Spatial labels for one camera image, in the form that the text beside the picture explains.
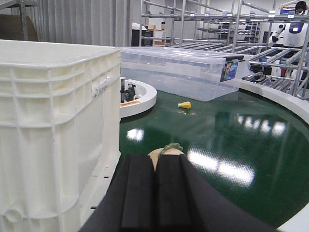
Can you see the clear plastic storage bin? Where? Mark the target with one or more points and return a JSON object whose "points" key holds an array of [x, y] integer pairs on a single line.
{"points": [[195, 74]]}

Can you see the person with black hair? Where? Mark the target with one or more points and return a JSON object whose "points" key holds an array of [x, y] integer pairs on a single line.
{"points": [[300, 8]]}

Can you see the white Totelife plastic crate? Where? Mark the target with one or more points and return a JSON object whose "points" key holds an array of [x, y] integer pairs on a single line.
{"points": [[59, 133]]}

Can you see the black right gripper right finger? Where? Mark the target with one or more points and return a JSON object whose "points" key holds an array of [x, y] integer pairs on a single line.
{"points": [[187, 202]]}

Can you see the white outer turntable rim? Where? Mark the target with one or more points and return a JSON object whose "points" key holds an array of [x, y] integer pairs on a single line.
{"points": [[300, 221]]}

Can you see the small yellow toy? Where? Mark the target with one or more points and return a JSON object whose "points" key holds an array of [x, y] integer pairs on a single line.
{"points": [[185, 105]]}

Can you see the white humanoid robot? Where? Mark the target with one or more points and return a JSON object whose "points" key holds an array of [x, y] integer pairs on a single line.
{"points": [[290, 34]]}

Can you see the white inner turntable hub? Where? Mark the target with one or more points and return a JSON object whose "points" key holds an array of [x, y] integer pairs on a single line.
{"points": [[135, 97]]}

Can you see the metal flow rack shelving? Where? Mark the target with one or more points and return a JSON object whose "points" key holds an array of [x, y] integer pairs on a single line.
{"points": [[245, 32]]}

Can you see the cream plush ball toy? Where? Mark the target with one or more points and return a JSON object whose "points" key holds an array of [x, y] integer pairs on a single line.
{"points": [[154, 155]]}

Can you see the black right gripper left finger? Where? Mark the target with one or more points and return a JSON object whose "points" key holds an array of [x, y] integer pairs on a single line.
{"points": [[128, 205]]}

